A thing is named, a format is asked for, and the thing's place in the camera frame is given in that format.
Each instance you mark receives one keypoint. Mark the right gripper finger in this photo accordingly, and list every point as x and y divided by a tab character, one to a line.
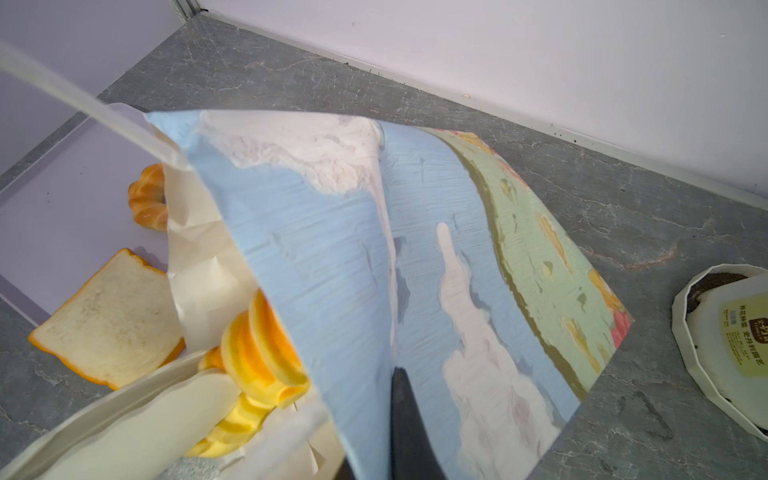
411	455

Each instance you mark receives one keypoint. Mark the fake yellow ridged bread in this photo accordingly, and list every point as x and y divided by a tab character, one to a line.
258	355

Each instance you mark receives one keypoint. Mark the paper bag with landscape print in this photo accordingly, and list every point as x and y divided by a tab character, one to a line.
378	246

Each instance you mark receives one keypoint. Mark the metal tongs with white tips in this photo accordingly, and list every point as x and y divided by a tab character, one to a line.
135	432

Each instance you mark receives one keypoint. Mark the fake toast slice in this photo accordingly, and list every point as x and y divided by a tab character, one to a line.
119	327

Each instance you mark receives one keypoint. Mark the fake braided ring bread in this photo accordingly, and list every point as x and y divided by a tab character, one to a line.
146	199

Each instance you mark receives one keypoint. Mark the potted green plant white pot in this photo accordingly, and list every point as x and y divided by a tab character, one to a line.
719	321

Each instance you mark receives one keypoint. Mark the lavender cutting mat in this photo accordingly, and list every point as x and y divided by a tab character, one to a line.
65	216

